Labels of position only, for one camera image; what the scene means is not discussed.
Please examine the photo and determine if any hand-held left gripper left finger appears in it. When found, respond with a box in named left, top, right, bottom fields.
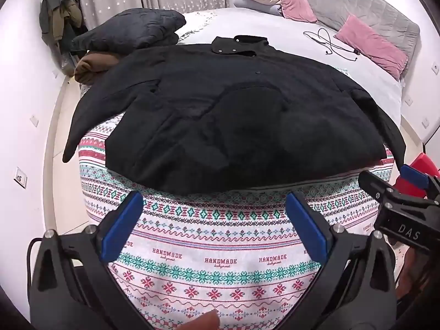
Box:
left=27, top=191, right=155, bottom=330

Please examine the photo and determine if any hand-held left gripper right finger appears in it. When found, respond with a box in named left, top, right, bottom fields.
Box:
left=286, top=192, right=399, bottom=330

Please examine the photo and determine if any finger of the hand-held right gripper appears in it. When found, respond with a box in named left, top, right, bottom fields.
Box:
left=358, top=170, right=397, bottom=200
left=400, top=164, right=440, bottom=202

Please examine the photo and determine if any black jacket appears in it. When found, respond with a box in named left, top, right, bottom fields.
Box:
left=62, top=35, right=407, bottom=195

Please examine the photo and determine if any person's left hand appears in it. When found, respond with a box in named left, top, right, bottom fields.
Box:
left=179, top=309, right=221, bottom=330

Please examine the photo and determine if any red object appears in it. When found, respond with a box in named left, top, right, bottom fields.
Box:
left=395, top=153, right=440, bottom=198

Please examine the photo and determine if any printed patterned blanket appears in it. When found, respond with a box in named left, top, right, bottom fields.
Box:
left=77, top=10, right=406, bottom=330

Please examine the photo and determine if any pink velvet pillow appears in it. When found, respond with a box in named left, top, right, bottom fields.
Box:
left=334, top=15, right=410, bottom=79
left=258, top=0, right=317, bottom=24

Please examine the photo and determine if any folded brown garment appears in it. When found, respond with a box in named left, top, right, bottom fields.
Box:
left=74, top=51, right=121, bottom=85

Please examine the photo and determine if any grey padded headboard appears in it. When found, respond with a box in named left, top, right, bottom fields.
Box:
left=273, top=0, right=420, bottom=76

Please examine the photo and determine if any folded navy quilted jacket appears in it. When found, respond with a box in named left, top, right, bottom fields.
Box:
left=71, top=8, right=187, bottom=56

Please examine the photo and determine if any grey folded pillow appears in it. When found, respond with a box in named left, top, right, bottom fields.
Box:
left=234, top=0, right=284, bottom=17

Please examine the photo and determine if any olive hanging garment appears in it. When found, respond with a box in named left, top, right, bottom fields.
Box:
left=51, top=0, right=83, bottom=38

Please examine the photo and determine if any dark hanging coat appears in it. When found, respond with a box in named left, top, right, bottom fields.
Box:
left=39, top=0, right=82, bottom=46

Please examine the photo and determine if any black cable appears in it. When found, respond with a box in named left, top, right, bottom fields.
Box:
left=318, top=27, right=360, bottom=63

